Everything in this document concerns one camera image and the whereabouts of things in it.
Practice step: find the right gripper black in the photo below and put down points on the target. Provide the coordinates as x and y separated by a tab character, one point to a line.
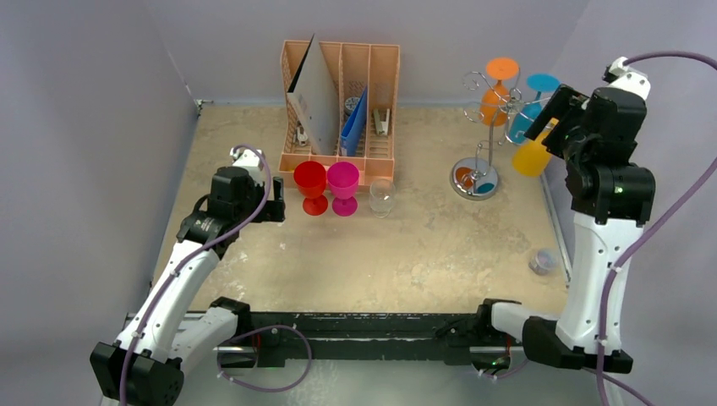
560	112

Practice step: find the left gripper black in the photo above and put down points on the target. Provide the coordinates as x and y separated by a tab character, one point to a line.
270	211

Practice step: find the red wine glass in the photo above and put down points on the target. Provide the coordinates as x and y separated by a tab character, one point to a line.
310	179

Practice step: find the yellow wine glass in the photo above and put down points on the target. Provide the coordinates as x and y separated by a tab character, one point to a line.
531	158

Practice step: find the pink wine glass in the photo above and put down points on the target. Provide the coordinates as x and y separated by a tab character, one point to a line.
343	182

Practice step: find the clear glass wine glass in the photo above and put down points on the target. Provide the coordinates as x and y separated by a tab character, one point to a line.
382	197

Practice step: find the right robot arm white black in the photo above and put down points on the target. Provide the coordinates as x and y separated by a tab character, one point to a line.
612	200

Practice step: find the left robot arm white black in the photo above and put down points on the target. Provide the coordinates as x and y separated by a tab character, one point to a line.
202	241

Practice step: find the blue wine glass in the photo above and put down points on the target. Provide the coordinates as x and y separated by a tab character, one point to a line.
525	112

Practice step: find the orange wine glass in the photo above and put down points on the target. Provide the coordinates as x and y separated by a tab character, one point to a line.
496	96

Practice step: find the chrome wine glass rack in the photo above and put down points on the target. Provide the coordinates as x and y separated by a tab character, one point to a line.
475	177

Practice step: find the blue folder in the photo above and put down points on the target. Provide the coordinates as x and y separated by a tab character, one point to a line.
353	128

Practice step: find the grey white folder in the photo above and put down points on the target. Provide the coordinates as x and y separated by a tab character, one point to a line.
314	98

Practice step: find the tape roll in organizer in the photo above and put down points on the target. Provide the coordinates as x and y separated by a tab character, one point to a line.
350	104

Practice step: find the grey stapler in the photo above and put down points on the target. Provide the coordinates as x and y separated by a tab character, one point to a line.
381	118

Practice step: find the peach plastic desk organizer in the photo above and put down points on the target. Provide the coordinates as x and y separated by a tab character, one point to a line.
363	80

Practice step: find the small clear jar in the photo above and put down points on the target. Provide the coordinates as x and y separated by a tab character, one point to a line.
544	262

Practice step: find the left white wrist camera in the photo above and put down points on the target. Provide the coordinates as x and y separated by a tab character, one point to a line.
252	162

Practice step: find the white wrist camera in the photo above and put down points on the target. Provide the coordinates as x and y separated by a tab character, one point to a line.
252	162
621	76

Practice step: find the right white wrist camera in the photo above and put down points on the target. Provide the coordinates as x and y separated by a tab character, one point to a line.
621	76

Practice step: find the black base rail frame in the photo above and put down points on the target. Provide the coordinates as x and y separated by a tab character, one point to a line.
272	338

